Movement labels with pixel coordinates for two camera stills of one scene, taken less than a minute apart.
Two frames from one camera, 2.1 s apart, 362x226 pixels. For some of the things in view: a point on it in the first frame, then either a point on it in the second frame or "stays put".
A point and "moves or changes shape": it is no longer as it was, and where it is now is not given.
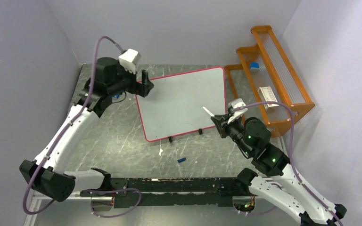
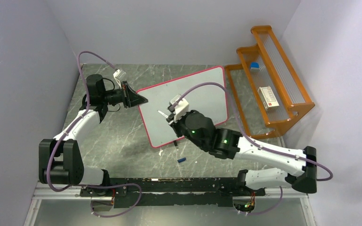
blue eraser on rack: x=254 y=66 stays put
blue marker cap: x=181 y=159 stays put
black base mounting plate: x=168 y=192 stays put
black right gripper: x=221 y=124 → x=175 y=126
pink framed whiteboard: x=182 y=103 moves or changes shape
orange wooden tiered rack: x=266 y=85 stays put
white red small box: x=267 y=95 stays put
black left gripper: x=142 y=89 → x=129 y=98
